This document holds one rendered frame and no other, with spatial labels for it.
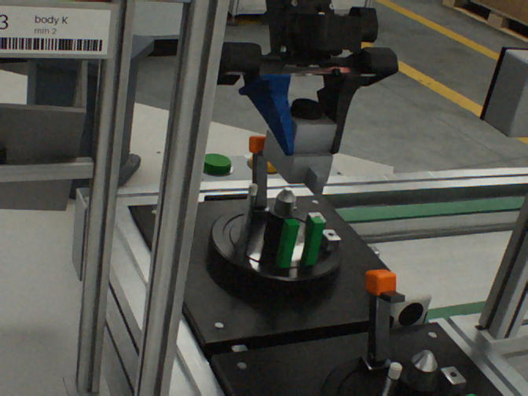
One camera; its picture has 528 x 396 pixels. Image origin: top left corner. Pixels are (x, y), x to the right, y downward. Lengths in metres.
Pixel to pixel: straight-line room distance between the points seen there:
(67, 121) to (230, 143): 0.77
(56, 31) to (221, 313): 0.39
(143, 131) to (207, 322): 0.65
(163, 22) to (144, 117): 2.84
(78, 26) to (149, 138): 0.89
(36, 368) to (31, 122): 0.32
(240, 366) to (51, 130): 0.25
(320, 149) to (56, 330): 0.34
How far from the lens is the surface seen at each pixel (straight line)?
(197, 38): 0.44
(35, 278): 0.95
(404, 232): 1.04
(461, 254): 1.04
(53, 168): 0.65
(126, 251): 0.83
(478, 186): 1.14
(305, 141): 0.74
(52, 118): 0.57
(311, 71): 0.76
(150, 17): 4.16
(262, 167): 0.84
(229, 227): 0.83
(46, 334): 0.87
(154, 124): 1.35
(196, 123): 0.46
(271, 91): 0.72
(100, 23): 0.42
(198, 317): 0.73
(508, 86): 0.72
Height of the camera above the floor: 1.41
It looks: 28 degrees down
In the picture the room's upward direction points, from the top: 11 degrees clockwise
